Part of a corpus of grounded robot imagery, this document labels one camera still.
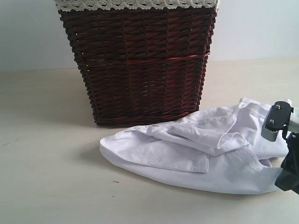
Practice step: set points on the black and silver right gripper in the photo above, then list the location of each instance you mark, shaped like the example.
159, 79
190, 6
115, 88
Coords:
283, 117

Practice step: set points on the white t-shirt with red logo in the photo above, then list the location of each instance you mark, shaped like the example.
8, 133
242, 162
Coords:
218, 150

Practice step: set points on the dark brown wicker basket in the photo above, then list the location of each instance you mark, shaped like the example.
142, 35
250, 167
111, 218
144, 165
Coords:
141, 66

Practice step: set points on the cream lace basket liner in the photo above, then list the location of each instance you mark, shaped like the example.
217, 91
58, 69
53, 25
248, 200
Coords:
91, 5

